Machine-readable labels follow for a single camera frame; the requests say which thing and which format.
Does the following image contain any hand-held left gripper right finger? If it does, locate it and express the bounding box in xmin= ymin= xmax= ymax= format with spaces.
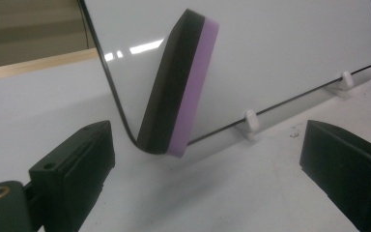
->
xmin=299 ymin=119 xmax=371 ymax=232

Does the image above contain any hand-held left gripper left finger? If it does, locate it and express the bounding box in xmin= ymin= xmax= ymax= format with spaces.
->
xmin=28 ymin=120 xmax=116 ymax=232

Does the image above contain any purple and black whiteboard eraser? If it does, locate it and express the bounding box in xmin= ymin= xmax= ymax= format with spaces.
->
xmin=136 ymin=8 xmax=220 ymax=159

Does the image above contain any white whiteboard foot clip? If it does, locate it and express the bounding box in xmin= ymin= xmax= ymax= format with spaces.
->
xmin=327 ymin=71 xmax=356 ymax=98
xmin=236 ymin=109 xmax=260 ymax=141

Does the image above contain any wooden table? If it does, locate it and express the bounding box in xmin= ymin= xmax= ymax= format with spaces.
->
xmin=0 ymin=47 xmax=100 ymax=82

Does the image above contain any white whiteboard with black rim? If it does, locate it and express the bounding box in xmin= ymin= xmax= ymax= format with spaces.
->
xmin=78 ymin=0 xmax=371 ymax=148

